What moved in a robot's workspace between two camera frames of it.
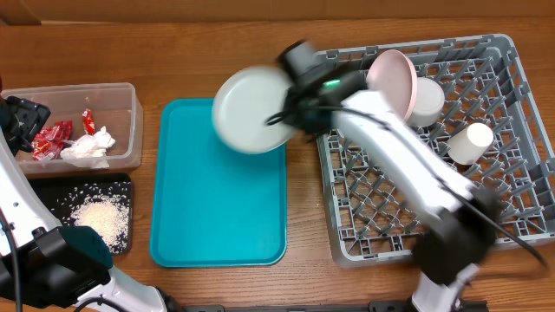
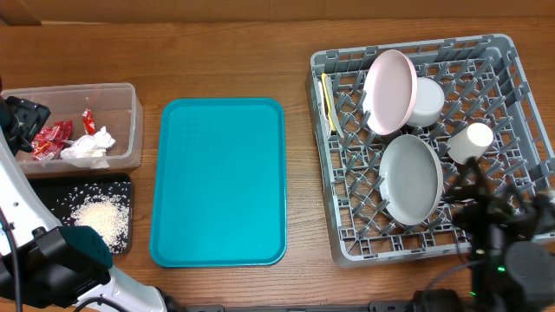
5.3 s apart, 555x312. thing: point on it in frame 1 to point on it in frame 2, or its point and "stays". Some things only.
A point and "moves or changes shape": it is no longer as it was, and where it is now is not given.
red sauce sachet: (88, 123) stays
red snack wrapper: (48, 141) stays
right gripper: (323, 126) to (484, 204)
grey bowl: (429, 103) stays
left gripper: (30, 115) stays
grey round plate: (245, 99) moves or changes shape
